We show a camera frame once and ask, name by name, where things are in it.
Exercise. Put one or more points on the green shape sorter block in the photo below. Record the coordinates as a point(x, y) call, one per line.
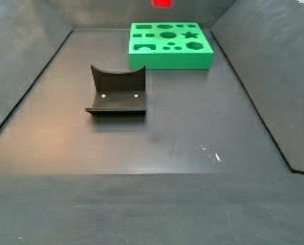
point(170, 45)

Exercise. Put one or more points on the red object at top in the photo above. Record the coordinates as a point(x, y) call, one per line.
point(162, 3)

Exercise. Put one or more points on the black curved holder bracket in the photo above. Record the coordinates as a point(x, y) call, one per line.
point(120, 91)

